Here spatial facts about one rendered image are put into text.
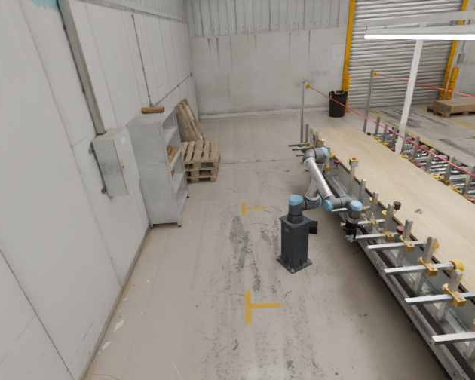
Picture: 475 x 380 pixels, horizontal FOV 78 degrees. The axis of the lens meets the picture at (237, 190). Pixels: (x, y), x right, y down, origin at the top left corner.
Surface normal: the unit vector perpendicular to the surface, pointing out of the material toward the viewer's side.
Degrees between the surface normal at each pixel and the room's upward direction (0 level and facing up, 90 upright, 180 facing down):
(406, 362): 0
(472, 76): 90
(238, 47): 90
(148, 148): 90
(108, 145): 90
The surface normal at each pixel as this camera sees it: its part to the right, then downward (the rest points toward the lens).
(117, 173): 0.00, 0.47
